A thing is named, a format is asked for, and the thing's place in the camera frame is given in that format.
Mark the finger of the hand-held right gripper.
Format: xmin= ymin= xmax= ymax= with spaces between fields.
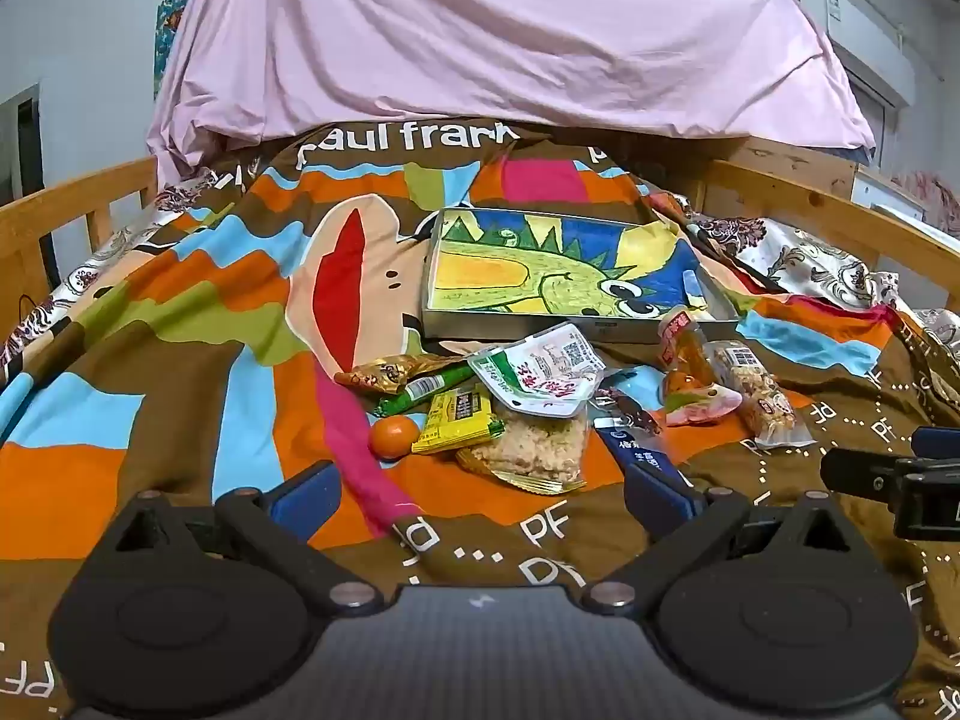
xmin=910 ymin=426 xmax=960 ymax=460
xmin=820 ymin=448 xmax=914 ymax=502

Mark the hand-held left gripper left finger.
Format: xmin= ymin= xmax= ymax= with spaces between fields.
xmin=97 ymin=460 xmax=385 ymax=614

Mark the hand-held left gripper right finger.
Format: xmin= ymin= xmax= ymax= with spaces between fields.
xmin=581 ymin=457 xmax=871 ymax=614

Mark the blue snack packet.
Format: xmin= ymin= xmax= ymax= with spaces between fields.
xmin=592 ymin=420 xmax=695 ymax=500

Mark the pink white snack packet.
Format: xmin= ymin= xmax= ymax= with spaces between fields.
xmin=660 ymin=382 xmax=743 ymax=428

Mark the orange mandarin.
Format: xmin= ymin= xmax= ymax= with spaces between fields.
xmin=369 ymin=415 xmax=421 ymax=460

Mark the clear rice bar packet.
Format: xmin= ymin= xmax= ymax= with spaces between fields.
xmin=709 ymin=341 xmax=815 ymax=451

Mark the clear rice crisp packet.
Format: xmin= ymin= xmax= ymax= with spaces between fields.
xmin=455 ymin=409 xmax=590 ymax=496

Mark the orange packet with red label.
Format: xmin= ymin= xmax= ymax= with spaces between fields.
xmin=658 ymin=307 xmax=713 ymax=391

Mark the brown gold candy packet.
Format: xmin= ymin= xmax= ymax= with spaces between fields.
xmin=334 ymin=352 xmax=451 ymax=396

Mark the green stick snack packet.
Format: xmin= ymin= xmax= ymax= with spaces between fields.
xmin=373 ymin=364 xmax=477 ymax=419

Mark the yellow snack packet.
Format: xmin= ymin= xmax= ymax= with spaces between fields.
xmin=411 ymin=384 xmax=505 ymax=455

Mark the white green snack packet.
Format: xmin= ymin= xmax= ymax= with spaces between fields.
xmin=469 ymin=322 xmax=607 ymax=417

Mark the dinosaur print metal tray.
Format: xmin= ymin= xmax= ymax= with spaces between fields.
xmin=421 ymin=206 xmax=743 ymax=346

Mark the colourful printed blanket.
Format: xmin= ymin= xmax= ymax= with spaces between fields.
xmin=0 ymin=120 xmax=960 ymax=720

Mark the pink patterned cloth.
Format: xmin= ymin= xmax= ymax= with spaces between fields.
xmin=889 ymin=169 xmax=960 ymax=237

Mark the white air conditioner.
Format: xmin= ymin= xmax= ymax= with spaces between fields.
xmin=795 ymin=0 xmax=917 ymax=107

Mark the grey door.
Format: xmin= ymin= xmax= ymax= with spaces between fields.
xmin=0 ymin=82 xmax=42 ymax=203

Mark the pink bed sheet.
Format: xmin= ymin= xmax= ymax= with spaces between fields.
xmin=146 ymin=0 xmax=877 ymax=188

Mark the wooden bed frame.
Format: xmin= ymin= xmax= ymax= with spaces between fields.
xmin=0 ymin=136 xmax=960 ymax=331

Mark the colourful wall poster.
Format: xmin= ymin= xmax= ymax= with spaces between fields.
xmin=154 ymin=0 xmax=196 ymax=98

